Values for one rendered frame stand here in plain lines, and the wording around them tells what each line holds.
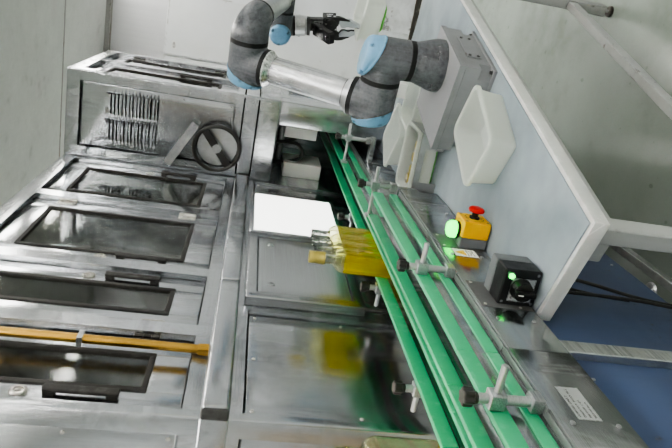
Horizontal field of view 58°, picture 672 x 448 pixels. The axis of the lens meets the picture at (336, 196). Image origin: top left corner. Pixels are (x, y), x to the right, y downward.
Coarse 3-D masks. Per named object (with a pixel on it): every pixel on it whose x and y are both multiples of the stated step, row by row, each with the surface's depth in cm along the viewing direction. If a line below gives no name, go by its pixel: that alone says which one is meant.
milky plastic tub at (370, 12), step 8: (360, 0) 233; (368, 0) 213; (376, 0) 215; (384, 0) 218; (360, 8) 235; (368, 8) 215; (376, 8) 215; (384, 8) 215; (360, 16) 237; (368, 16) 217; (376, 16) 217; (384, 16) 219; (360, 24) 233; (368, 24) 219; (376, 24) 219; (360, 32) 219; (368, 32) 221; (376, 32) 221
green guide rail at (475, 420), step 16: (384, 224) 185; (384, 240) 171; (400, 256) 163; (400, 272) 152; (416, 288) 145; (416, 304) 137; (416, 320) 130; (432, 320) 131; (432, 336) 124; (432, 352) 118; (448, 352) 120; (448, 368) 114; (448, 384) 109; (464, 384) 110; (464, 416) 101; (480, 416) 102; (480, 432) 97; (496, 432) 99
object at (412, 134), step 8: (408, 128) 206; (416, 128) 195; (408, 136) 207; (416, 136) 207; (408, 144) 208; (416, 144) 192; (408, 152) 209; (416, 152) 192; (400, 160) 210; (408, 160) 210; (416, 160) 194; (400, 168) 211; (408, 168) 211; (400, 176) 211; (400, 184) 206; (408, 184) 196
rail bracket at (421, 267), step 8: (424, 248) 133; (424, 256) 133; (400, 264) 133; (408, 264) 134; (416, 264) 134; (424, 264) 133; (448, 264) 136; (416, 272) 134; (424, 272) 134; (440, 272) 135; (448, 272) 135; (456, 272) 134
